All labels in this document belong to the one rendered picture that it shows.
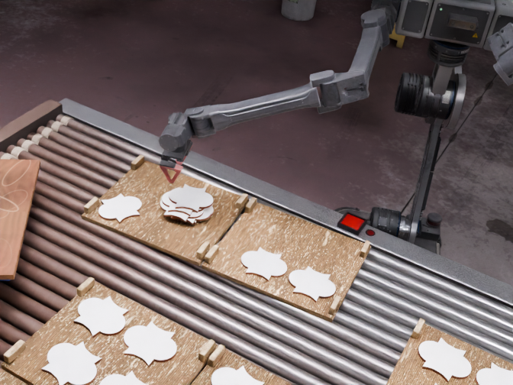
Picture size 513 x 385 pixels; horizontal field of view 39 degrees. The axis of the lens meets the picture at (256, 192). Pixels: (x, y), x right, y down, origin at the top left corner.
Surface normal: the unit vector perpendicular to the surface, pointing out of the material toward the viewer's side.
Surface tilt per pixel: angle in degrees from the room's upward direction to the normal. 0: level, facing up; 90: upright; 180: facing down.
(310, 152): 0
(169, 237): 0
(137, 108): 0
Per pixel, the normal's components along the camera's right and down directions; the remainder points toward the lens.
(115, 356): 0.11, -0.78
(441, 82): -0.18, 0.59
